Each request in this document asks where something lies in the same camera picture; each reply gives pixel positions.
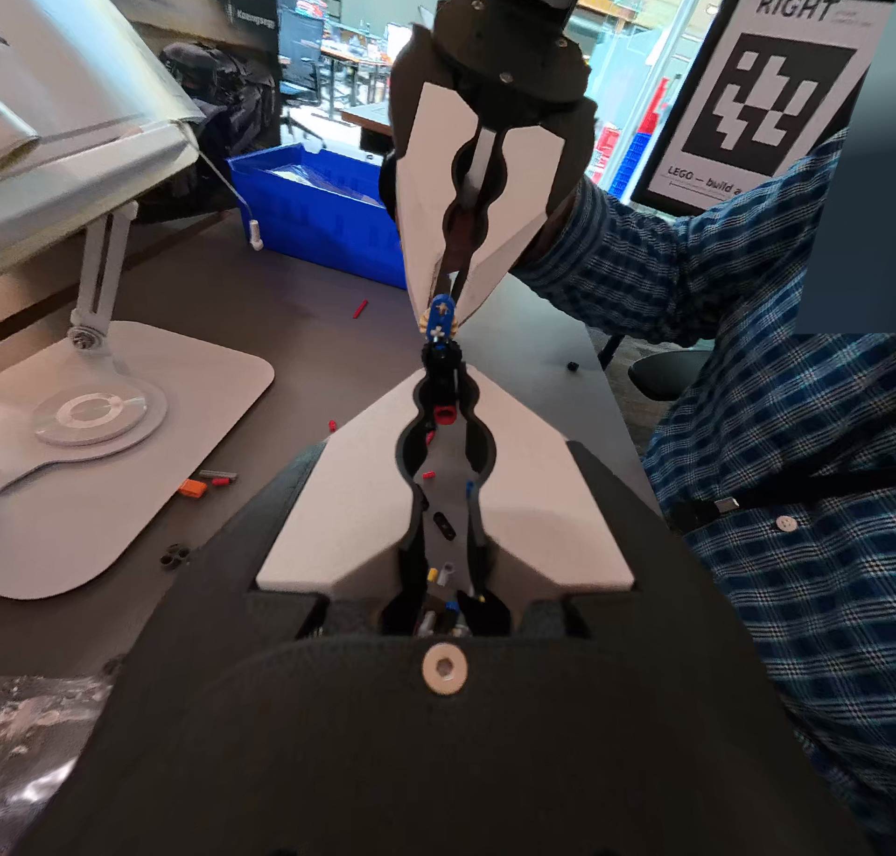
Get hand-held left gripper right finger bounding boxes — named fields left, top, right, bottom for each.
left=458, top=366, right=637, bottom=620

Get clear bags of lego parts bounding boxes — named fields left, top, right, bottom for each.
left=259, top=159, right=382, bottom=206

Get small lego gear subassembly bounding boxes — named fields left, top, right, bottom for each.
left=420, top=295, right=466, bottom=428

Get person's right forearm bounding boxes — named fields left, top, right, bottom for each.
left=514, top=177, right=722, bottom=346

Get empty clear plastic bag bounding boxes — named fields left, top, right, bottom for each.
left=0, top=660, right=116, bottom=843

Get person's torso in plaid shirt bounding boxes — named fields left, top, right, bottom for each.
left=640, top=128, right=896, bottom=836

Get open lego instruction booklet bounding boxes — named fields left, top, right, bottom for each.
left=0, top=0, right=204, bottom=178

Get person's right hand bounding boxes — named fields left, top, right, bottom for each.
left=511, top=182, right=586, bottom=270

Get black lego set box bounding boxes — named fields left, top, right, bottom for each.
left=70, top=0, right=284, bottom=227

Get long lego chassis assembly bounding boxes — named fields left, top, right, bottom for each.
left=416, top=562, right=484, bottom=636

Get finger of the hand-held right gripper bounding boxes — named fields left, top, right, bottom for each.
left=454, top=125, right=569, bottom=316
left=395, top=81, right=485, bottom=323

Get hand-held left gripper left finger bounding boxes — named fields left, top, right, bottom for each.
left=255, top=369, right=438, bottom=620

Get white book stand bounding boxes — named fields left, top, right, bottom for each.
left=0, top=121, right=275, bottom=601

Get blue plastic bin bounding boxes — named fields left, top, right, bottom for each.
left=227, top=143, right=408, bottom=290

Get white paper sign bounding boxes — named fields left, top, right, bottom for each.
left=630, top=0, right=896, bottom=216

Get black chest harness strap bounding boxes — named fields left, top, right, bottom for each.
left=668, top=467, right=896, bottom=531

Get black office chair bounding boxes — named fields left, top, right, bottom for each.
left=280, top=9, right=326, bottom=108
left=602, top=331, right=715, bottom=402

